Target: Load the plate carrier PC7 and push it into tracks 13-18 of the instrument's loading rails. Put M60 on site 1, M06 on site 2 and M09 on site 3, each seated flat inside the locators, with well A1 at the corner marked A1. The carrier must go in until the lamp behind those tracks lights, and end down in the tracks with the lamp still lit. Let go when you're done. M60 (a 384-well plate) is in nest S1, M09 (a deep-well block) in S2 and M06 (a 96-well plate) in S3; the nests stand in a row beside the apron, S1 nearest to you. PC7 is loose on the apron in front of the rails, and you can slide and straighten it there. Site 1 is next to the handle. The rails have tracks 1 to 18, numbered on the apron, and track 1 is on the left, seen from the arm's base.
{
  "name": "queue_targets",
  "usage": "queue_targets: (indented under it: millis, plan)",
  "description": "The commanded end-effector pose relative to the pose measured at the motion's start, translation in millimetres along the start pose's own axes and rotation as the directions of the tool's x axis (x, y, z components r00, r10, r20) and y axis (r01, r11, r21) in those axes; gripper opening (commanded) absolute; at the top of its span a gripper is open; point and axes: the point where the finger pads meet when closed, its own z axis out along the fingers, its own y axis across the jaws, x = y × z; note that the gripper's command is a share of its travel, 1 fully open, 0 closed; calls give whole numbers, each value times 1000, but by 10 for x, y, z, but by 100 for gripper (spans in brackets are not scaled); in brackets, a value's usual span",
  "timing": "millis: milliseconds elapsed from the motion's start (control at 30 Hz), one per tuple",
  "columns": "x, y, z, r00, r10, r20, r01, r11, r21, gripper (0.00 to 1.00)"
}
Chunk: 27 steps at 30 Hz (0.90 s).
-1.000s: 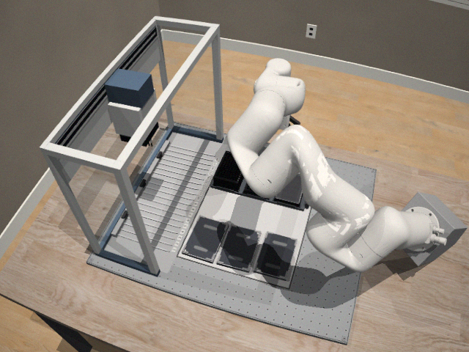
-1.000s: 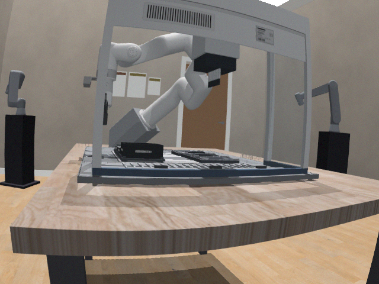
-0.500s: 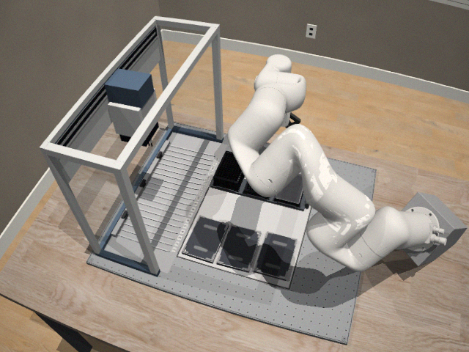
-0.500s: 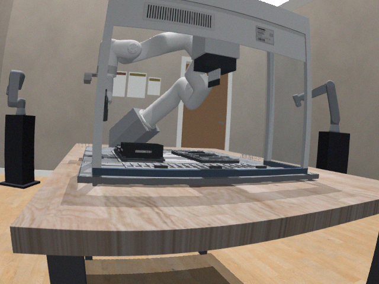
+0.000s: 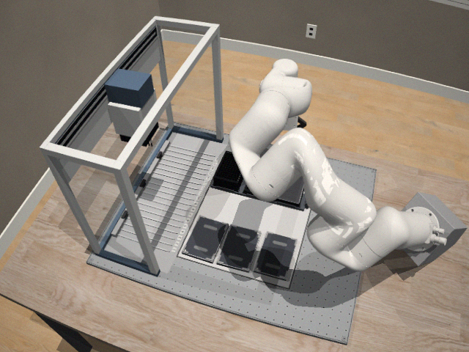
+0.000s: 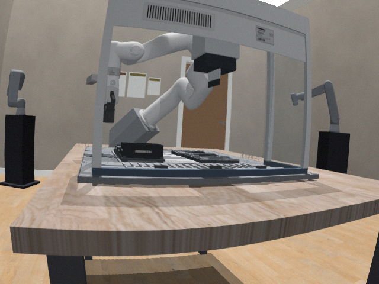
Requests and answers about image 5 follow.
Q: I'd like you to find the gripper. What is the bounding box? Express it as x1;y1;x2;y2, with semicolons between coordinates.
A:
283;116;306;131

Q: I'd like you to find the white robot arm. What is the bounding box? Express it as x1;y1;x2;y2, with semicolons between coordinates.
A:
229;59;447;272

